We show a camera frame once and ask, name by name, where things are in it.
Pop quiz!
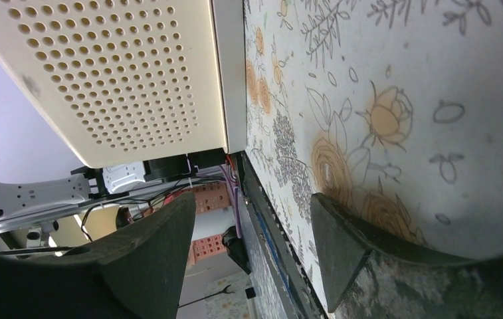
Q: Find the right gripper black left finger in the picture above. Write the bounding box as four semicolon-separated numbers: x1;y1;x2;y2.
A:
0;192;196;318

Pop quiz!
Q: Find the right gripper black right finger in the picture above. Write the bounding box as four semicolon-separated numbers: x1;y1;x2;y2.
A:
310;193;503;318

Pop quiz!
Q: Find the cream perforated plastic basket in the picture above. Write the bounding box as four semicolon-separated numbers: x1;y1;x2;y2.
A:
0;1;247;168

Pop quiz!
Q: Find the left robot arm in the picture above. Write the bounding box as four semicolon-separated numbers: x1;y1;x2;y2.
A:
0;149;226;221

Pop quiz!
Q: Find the floral patterned table mat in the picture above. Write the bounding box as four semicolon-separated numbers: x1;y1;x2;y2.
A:
244;1;503;314

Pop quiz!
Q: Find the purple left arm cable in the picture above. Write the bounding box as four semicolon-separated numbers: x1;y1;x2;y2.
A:
218;163;243;241

